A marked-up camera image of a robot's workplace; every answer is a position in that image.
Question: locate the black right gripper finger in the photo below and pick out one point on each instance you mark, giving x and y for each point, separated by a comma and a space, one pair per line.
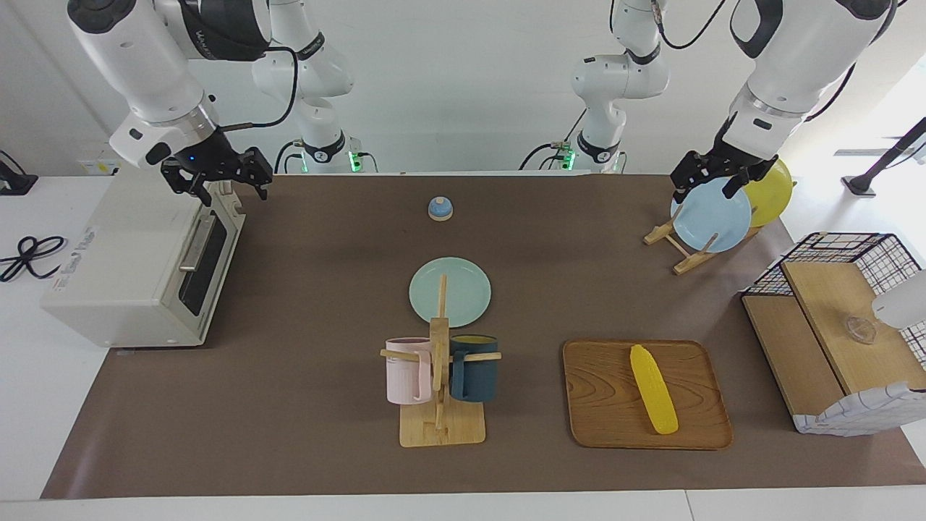
201, 194
261, 188

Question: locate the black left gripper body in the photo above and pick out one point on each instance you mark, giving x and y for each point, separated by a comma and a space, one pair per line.
723, 161

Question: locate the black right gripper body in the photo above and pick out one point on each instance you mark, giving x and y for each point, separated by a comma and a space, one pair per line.
210, 161

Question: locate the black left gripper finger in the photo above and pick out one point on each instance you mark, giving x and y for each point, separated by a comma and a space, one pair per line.
734, 184
680, 193

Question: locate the glass oven door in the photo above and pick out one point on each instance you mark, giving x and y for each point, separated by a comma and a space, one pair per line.
206, 268

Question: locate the yellow corn cob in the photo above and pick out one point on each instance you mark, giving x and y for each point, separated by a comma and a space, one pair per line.
653, 391

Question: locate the mint green plate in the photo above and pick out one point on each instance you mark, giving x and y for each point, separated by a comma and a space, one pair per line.
463, 297

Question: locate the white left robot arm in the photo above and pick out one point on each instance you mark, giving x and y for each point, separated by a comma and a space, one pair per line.
796, 51

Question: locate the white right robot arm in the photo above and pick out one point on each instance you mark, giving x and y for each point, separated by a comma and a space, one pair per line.
137, 58

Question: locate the cream toaster oven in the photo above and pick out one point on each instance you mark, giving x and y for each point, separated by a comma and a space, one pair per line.
123, 260

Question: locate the yellow plate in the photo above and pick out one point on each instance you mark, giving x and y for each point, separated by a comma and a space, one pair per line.
772, 195

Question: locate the light blue plate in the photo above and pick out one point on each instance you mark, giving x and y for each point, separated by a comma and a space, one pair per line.
712, 221

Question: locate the wooden plate rack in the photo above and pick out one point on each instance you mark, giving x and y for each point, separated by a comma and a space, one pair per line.
687, 262

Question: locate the black stand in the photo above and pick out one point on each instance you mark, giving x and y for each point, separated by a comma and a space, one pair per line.
879, 166

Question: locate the blue call bell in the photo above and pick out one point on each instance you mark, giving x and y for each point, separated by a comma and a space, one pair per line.
440, 210

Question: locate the black desk clamp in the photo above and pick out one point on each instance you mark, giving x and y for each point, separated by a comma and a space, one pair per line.
14, 182

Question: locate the small clear glass dish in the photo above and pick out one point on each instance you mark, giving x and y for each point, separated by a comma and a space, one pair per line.
861, 330

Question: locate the white rounded device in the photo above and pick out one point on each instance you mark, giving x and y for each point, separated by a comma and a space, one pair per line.
904, 300

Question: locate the brown table mat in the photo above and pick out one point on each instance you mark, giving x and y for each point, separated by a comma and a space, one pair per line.
311, 405

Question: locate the wooden serving tray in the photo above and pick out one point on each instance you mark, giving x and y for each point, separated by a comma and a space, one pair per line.
608, 405

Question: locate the pink mug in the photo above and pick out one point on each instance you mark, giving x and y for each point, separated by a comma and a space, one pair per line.
405, 373

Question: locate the white checked cloth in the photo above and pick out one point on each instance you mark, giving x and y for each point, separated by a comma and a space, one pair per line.
861, 412

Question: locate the dark blue mug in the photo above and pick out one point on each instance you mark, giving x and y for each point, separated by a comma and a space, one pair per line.
476, 376

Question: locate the wooden mug rack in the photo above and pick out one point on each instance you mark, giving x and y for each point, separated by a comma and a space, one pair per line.
438, 427

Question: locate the white wall box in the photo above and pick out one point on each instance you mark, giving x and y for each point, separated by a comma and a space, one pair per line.
98, 166

